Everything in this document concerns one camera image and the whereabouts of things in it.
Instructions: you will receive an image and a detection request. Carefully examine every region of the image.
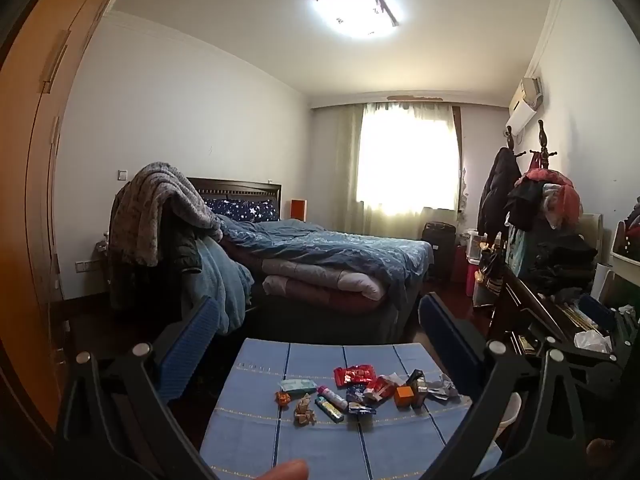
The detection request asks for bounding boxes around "grey knit blanket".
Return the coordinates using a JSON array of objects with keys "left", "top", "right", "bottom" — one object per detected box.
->
[{"left": 109, "top": 161, "right": 224, "bottom": 268}]

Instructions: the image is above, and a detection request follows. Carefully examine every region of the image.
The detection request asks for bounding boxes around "black hanging coat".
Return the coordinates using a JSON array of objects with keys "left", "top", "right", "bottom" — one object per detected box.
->
[{"left": 477, "top": 147, "right": 522, "bottom": 238}]

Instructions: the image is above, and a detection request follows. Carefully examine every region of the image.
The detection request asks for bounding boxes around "white paper wrapper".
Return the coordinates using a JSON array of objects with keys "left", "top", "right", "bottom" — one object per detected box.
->
[{"left": 425, "top": 374, "right": 461, "bottom": 402}]

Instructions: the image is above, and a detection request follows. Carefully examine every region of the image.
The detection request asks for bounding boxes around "white crumpled plastic bag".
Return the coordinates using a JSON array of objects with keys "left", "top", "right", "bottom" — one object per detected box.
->
[{"left": 574, "top": 330, "right": 613, "bottom": 353}]

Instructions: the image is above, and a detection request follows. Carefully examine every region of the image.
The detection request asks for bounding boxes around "dark wooden cabinet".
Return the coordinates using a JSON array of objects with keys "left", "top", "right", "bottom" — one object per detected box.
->
[{"left": 487, "top": 260, "right": 640, "bottom": 376}]

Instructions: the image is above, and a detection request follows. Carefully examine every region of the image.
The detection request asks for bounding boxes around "green yellow snack bar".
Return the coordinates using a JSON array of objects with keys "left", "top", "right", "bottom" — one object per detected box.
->
[{"left": 315, "top": 397, "right": 345, "bottom": 423}]

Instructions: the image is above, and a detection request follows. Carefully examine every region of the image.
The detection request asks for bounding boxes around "navy star pillow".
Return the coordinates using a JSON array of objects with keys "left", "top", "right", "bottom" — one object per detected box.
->
[{"left": 202, "top": 197, "right": 280, "bottom": 223}]

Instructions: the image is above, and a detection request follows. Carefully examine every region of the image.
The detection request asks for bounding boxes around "brown curtain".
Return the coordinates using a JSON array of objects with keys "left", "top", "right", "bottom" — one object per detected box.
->
[{"left": 452, "top": 105, "right": 466, "bottom": 211}]

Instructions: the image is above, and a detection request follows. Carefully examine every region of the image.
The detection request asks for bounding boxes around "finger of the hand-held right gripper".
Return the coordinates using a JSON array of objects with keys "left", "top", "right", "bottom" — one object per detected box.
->
[{"left": 612, "top": 307, "right": 640, "bottom": 361}]

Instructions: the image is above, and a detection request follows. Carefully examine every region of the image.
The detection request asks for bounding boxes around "pink folded quilt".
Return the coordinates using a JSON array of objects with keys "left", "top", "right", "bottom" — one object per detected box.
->
[{"left": 262, "top": 255, "right": 388, "bottom": 301}]

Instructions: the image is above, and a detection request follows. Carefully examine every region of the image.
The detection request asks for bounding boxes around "red snack packet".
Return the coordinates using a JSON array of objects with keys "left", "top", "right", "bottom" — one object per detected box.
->
[{"left": 334, "top": 365, "right": 376, "bottom": 388}]

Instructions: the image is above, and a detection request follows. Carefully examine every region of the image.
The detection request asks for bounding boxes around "brown crumpled wrapper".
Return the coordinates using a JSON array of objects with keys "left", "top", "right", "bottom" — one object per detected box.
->
[{"left": 292, "top": 394, "right": 318, "bottom": 428}]

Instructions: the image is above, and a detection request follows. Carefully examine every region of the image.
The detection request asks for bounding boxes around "pink white tube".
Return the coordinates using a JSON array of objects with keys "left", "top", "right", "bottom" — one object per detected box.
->
[{"left": 317, "top": 385, "right": 349, "bottom": 411}]

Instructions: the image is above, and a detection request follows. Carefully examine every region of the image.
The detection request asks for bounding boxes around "person's left hand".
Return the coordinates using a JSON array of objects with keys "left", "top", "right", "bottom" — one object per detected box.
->
[{"left": 252, "top": 459, "right": 310, "bottom": 480}]

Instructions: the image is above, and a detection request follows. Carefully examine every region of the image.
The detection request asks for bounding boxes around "light blue fleece blanket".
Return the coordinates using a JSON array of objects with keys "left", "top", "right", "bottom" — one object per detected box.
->
[{"left": 192, "top": 237, "right": 256, "bottom": 336}]

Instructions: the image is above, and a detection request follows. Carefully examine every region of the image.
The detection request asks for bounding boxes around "red storage box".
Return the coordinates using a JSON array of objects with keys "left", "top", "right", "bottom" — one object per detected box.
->
[{"left": 452, "top": 245, "right": 471, "bottom": 283}]

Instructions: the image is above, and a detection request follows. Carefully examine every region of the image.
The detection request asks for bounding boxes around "black suitcase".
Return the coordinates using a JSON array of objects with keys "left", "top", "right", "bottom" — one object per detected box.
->
[{"left": 421, "top": 221, "right": 457, "bottom": 281}]

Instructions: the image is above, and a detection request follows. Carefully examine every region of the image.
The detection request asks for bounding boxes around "white pink-dotted waste bin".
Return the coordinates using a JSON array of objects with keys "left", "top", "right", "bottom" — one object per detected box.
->
[{"left": 487, "top": 391, "right": 523, "bottom": 461}]

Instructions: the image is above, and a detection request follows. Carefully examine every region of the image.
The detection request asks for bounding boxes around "orange wooden wardrobe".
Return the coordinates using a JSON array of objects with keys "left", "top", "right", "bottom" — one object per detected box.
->
[{"left": 0, "top": 0, "right": 143, "bottom": 441}]

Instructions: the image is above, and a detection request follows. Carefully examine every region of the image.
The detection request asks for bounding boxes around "white plastic basket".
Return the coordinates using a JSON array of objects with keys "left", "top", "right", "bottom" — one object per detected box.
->
[{"left": 610, "top": 220, "right": 640, "bottom": 311}]

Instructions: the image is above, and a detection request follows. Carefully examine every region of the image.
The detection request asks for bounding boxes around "bed with dark headboard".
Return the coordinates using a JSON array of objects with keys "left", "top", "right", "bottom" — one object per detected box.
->
[{"left": 187, "top": 177, "right": 436, "bottom": 346}]

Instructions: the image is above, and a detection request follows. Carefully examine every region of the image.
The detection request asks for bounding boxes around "heap of hanging clothes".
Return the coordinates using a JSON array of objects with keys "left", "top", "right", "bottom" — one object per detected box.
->
[{"left": 502, "top": 166, "right": 583, "bottom": 233}]

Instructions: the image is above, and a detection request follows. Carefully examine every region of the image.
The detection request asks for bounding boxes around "blue checked tablecloth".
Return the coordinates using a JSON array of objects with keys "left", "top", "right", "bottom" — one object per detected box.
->
[{"left": 200, "top": 338, "right": 503, "bottom": 480}]

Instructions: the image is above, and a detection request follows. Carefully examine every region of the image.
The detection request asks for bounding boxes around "white ribbed air purifier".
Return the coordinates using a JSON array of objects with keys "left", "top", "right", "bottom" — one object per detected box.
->
[{"left": 590, "top": 262, "right": 613, "bottom": 306}]

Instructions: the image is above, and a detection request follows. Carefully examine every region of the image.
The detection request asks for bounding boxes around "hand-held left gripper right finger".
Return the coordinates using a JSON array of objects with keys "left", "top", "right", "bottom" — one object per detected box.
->
[{"left": 418, "top": 292, "right": 588, "bottom": 480}]

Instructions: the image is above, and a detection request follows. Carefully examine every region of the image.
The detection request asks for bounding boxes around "teal bag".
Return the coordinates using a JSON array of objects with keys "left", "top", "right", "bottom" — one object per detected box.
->
[{"left": 505, "top": 225, "right": 531, "bottom": 276}]

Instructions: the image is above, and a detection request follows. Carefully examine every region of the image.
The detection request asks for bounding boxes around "square ceiling lamp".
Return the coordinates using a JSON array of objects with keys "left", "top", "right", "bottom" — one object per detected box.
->
[{"left": 311, "top": 0, "right": 400, "bottom": 40}]

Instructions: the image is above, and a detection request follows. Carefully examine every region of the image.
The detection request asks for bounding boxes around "blue patterned duvet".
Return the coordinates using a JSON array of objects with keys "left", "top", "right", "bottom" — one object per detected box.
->
[{"left": 215, "top": 212, "right": 433, "bottom": 311}]

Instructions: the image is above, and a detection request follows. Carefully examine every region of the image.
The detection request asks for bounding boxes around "pale green tissue packet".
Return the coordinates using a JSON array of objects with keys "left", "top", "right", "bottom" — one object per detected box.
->
[{"left": 278, "top": 379, "right": 318, "bottom": 395}]

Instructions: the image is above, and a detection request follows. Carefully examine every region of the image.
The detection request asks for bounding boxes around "red white packet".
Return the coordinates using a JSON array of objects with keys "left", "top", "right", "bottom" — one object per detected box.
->
[{"left": 364, "top": 375, "right": 401, "bottom": 405}]

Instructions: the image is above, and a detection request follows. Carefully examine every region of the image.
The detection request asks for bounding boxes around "sheer cream curtain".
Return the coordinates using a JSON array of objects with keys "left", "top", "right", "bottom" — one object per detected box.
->
[{"left": 337, "top": 102, "right": 463, "bottom": 241}]

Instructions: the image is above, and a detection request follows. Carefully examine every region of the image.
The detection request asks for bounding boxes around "dark jacket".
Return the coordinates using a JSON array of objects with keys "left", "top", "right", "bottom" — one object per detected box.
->
[{"left": 162, "top": 225, "right": 203, "bottom": 281}]

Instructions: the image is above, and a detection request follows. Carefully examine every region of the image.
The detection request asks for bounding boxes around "clear plastic container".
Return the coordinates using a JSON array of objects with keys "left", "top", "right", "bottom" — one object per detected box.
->
[{"left": 465, "top": 230, "right": 488, "bottom": 266}]

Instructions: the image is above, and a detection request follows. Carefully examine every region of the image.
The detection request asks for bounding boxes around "wooden coat rack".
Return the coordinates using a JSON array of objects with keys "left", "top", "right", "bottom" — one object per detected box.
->
[
  {"left": 530, "top": 120, "right": 558, "bottom": 171},
  {"left": 504, "top": 126, "right": 527, "bottom": 161}
]

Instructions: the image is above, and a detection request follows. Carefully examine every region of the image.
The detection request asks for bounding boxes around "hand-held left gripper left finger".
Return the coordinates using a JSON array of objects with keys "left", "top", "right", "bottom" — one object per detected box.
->
[{"left": 55, "top": 296, "right": 221, "bottom": 480}]

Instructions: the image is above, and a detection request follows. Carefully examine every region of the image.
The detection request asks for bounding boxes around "striped handbag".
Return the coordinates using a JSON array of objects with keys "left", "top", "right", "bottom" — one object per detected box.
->
[{"left": 472, "top": 250, "right": 503, "bottom": 306}]

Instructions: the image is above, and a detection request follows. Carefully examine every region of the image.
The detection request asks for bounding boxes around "white air conditioner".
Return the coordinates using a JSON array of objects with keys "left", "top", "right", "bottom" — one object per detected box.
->
[{"left": 505, "top": 76, "right": 545, "bottom": 133}]

